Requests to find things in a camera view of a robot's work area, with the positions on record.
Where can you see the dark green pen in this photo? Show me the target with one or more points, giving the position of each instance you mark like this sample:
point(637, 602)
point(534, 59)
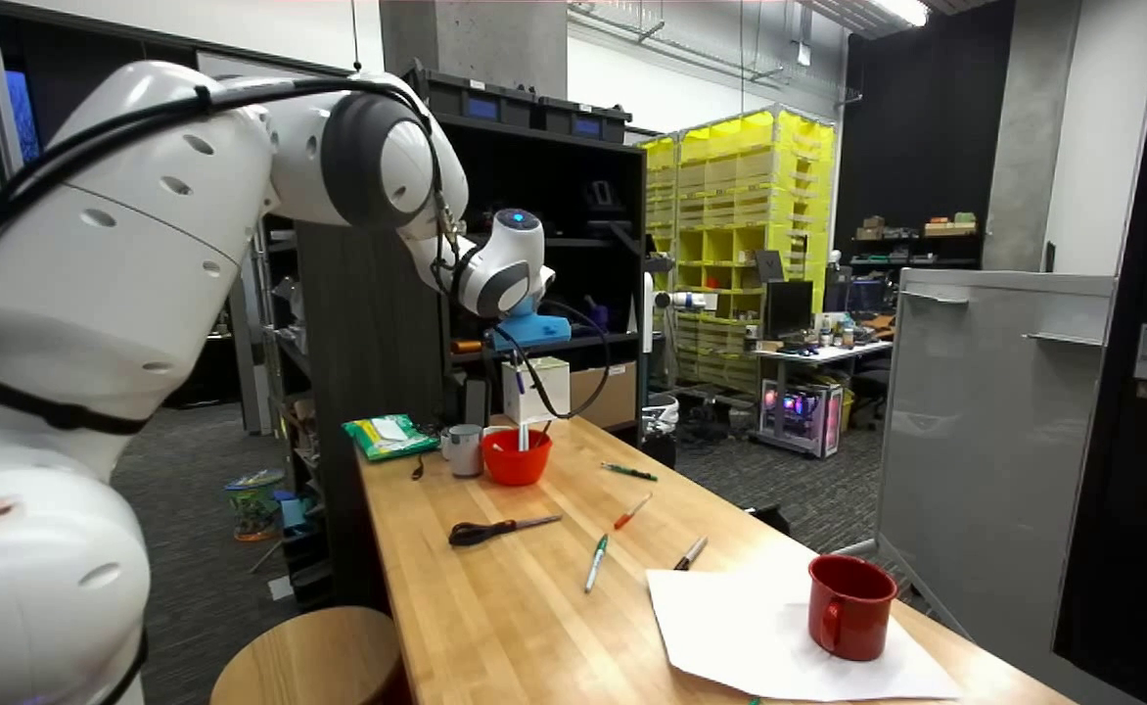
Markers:
point(630, 471)

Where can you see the red bowl cup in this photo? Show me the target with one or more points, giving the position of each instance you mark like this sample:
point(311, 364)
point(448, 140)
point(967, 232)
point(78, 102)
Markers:
point(512, 465)

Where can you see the black pen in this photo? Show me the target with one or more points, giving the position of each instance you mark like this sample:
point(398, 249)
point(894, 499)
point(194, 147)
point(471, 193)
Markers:
point(692, 552)

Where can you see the round wooden stool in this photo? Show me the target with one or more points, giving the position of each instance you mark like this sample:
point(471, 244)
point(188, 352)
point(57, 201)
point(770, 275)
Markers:
point(329, 654)

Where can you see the white paper sheet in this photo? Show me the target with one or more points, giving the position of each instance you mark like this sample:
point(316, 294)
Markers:
point(748, 629)

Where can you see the green wipes packet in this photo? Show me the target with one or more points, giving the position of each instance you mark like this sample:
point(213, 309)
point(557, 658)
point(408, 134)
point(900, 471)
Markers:
point(388, 436)

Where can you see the purple cap white marker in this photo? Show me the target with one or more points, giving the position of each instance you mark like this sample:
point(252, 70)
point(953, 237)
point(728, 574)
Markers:
point(517, 408)

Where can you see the red mug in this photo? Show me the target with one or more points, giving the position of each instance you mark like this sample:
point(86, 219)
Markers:
point(851, 610)

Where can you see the cardboard box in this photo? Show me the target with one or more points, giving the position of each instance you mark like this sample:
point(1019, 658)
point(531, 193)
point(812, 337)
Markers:
point(604, 391)

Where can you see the white grey cylinder cup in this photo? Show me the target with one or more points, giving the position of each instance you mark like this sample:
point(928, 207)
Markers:
point(458, 449)

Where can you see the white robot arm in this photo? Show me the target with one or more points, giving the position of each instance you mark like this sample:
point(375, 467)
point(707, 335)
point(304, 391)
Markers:
point(116, 261)

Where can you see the grey metal cabinet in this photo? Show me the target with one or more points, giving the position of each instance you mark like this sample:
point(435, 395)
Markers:
point(993, 395)

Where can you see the black scissors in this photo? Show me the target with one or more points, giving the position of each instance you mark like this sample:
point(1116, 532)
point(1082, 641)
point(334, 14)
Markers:
point(467, 532)

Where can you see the green white marker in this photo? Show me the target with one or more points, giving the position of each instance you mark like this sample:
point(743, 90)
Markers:
point(596, 563)

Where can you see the black shelving unit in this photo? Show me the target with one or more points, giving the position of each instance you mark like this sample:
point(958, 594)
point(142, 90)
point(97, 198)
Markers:
point(585, 249)

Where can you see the yellow crate rack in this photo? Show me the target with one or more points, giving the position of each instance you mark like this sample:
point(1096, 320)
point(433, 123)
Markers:
point(735, 203)

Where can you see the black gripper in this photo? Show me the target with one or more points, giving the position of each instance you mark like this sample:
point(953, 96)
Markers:
point(531, 376)

